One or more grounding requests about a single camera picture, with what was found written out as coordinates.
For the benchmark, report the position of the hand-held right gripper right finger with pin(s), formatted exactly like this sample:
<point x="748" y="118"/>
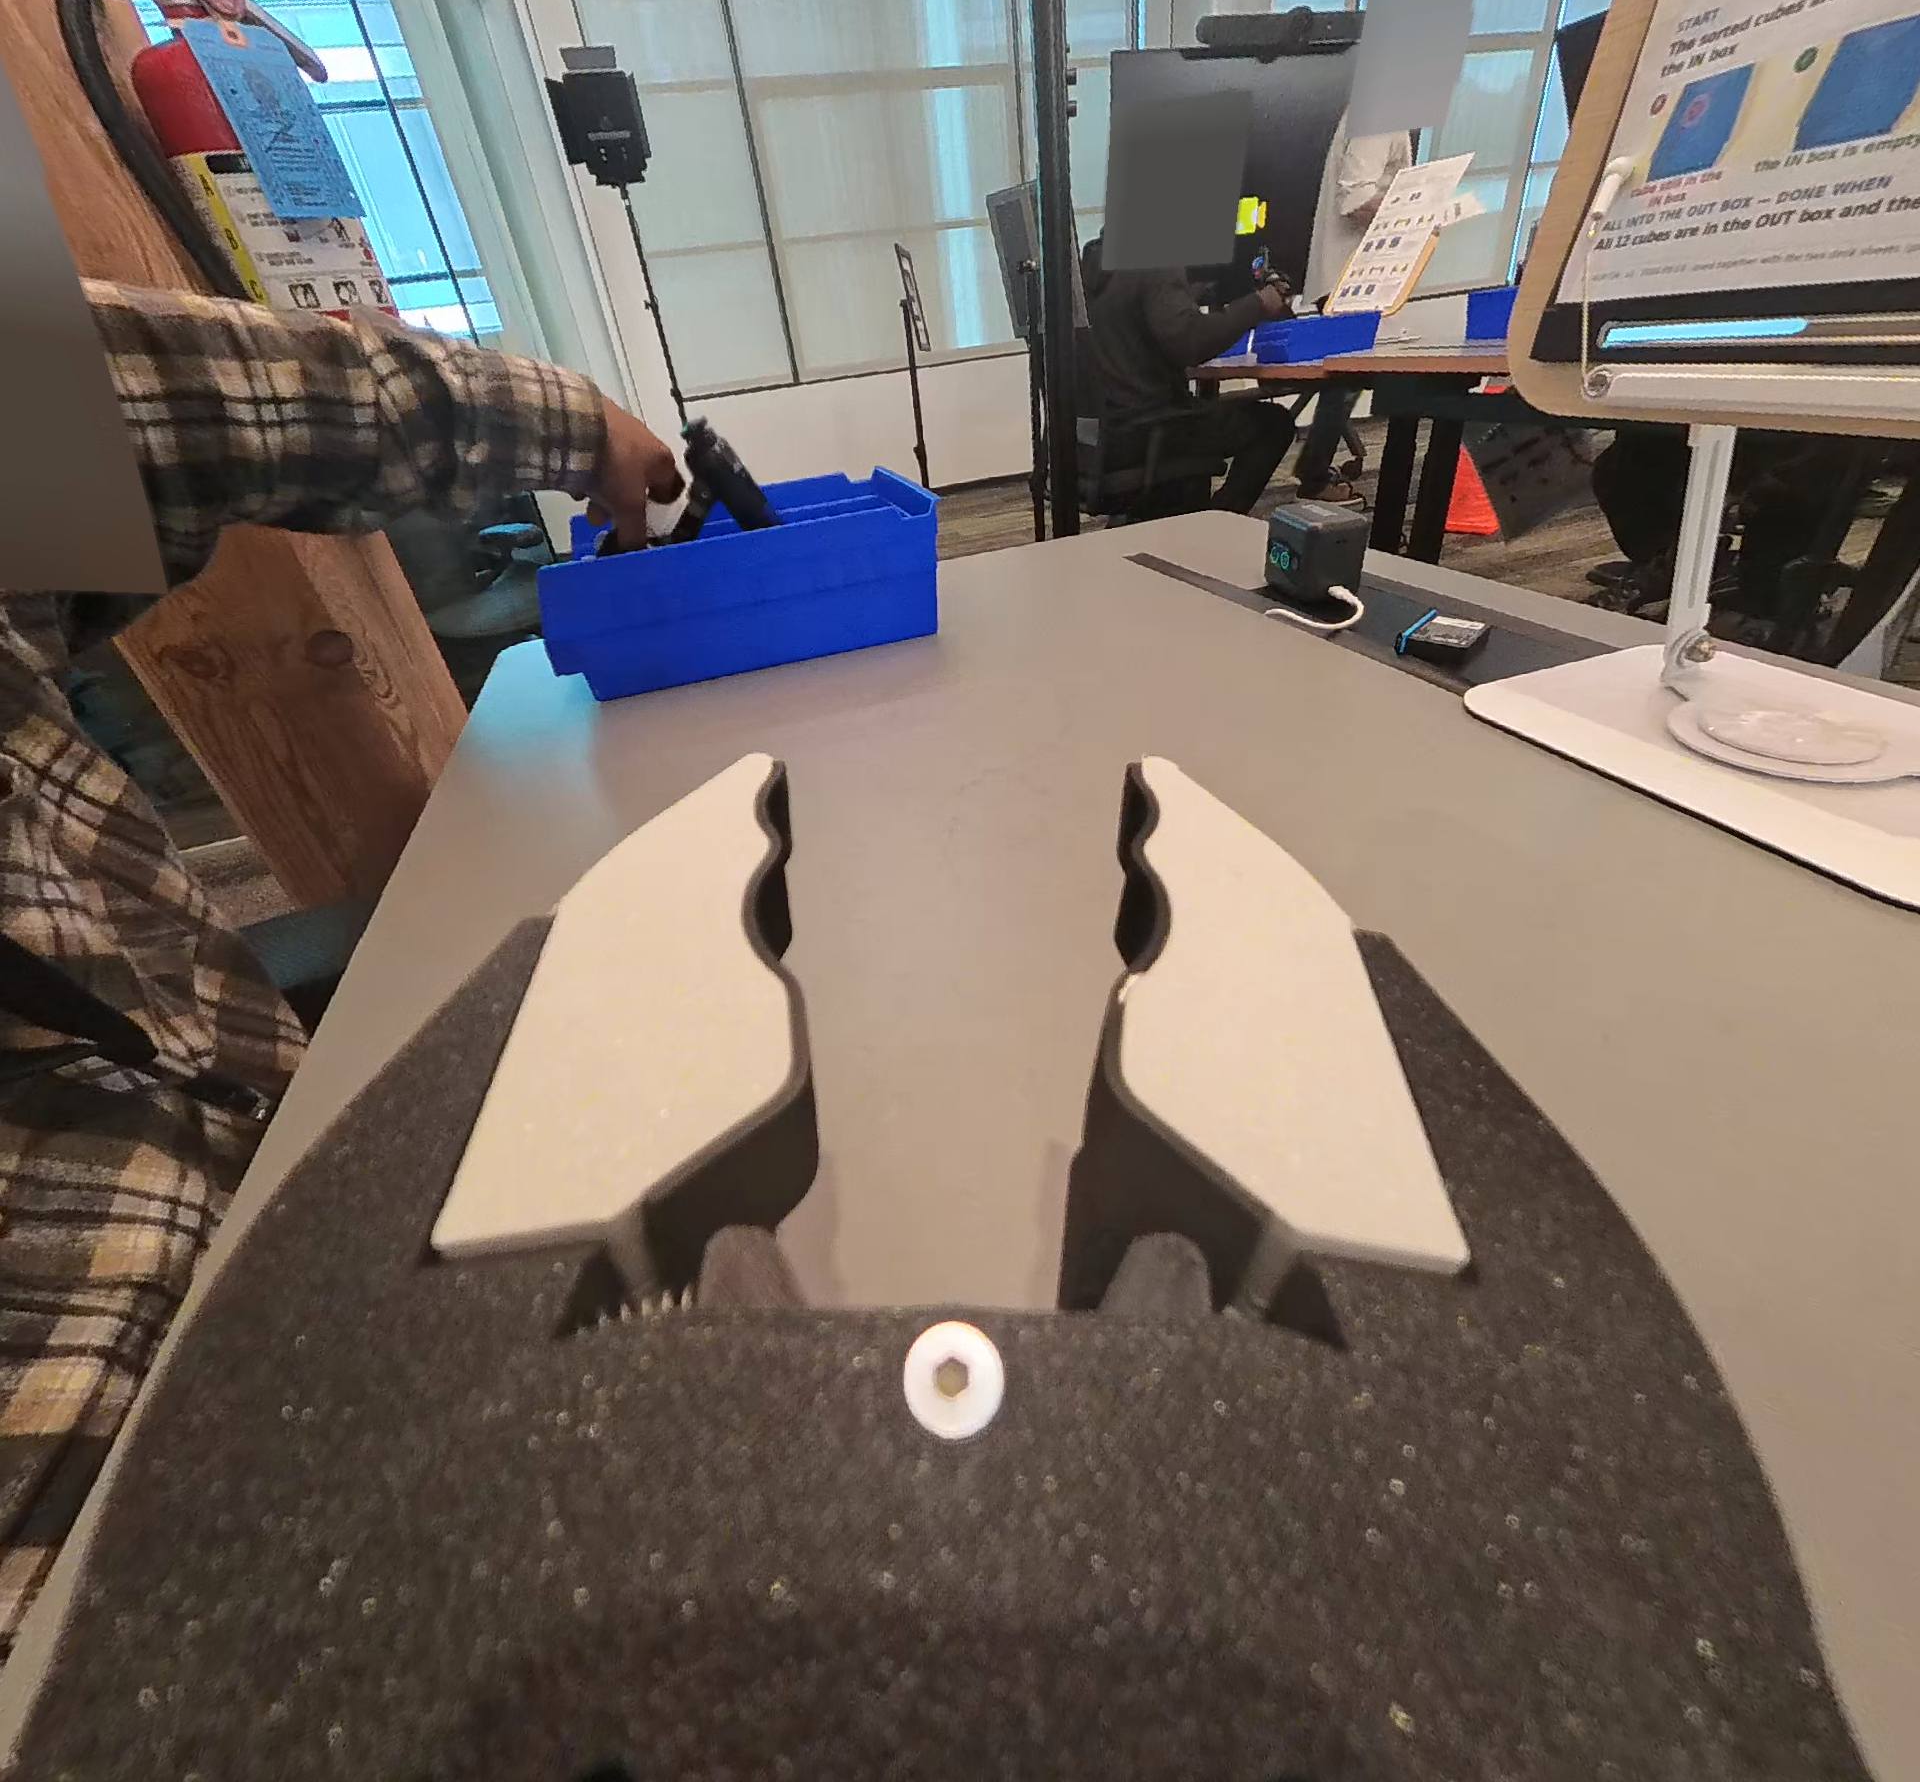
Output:
<point x="1289" y="1081"/>

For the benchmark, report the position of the black monitor with webcam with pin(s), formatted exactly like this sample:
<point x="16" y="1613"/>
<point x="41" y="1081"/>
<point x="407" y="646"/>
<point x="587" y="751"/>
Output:
<point x="1308" y="118"/>

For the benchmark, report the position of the black studio light on tripod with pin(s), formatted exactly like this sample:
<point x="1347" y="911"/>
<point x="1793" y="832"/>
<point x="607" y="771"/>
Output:
<point x="598" y="118"/>

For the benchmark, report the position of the instruction sign on white stand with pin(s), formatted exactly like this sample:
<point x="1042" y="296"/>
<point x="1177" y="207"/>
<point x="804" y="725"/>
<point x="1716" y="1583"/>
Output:
<point x="1724" y="88"/>

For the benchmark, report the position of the black device with green buttons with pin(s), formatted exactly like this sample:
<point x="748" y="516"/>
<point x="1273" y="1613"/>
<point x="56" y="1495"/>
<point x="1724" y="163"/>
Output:
<point x="1324" y="531"/>

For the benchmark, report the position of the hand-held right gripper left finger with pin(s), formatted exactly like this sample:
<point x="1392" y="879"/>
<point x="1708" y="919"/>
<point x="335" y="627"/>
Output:
<point x="614" y="1063"/>

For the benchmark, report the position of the red fire extinguisher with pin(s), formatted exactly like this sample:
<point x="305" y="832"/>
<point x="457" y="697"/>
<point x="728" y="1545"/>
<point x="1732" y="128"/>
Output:
<point x="175" y="103"/>

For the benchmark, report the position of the black desk mat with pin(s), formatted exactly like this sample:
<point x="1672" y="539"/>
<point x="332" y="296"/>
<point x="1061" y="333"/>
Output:
<point x="1528" y="642"/>

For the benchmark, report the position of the person's left hand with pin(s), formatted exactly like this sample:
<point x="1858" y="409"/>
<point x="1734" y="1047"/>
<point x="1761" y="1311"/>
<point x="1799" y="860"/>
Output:
<point x="627" y="460"/>

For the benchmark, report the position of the black tripod stand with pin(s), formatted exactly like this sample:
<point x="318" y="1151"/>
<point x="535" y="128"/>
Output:
<point x="908" y="296"/>

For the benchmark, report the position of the black calculator with blue edge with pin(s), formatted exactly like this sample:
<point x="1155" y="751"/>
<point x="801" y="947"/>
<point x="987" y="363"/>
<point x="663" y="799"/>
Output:
<point x="1449" y="635"/>

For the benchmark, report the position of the blue plastic bin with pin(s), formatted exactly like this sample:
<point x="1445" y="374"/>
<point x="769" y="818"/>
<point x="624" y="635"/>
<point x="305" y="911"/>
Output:
<point x="748" y="614"/>

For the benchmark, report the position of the person's left forearm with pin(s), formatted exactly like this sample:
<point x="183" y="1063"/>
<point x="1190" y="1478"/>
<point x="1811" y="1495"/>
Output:
<point x="378" y="415"/>

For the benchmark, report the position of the blue storage bin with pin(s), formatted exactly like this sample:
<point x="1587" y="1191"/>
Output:
<point x="1318" y="342"/>
<point x="1493" y="318"/>

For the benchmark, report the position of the small instruction sign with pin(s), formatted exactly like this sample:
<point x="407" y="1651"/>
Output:
<point x="1404" y="235"/>

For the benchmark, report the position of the blue paper notice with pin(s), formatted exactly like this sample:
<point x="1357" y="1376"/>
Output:
<point x="273" y="122"/>

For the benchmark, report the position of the orange traffic cone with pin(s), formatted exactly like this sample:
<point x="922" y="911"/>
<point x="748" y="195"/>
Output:
<point x="1472" y="500"/>

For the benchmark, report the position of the black steel column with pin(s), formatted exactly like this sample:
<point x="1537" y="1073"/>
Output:
<point x="1053" y="163"/>

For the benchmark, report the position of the long wooden workbench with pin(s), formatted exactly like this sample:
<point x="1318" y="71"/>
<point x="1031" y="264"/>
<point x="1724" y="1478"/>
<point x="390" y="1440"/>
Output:
<point x="1413" y="355"/>

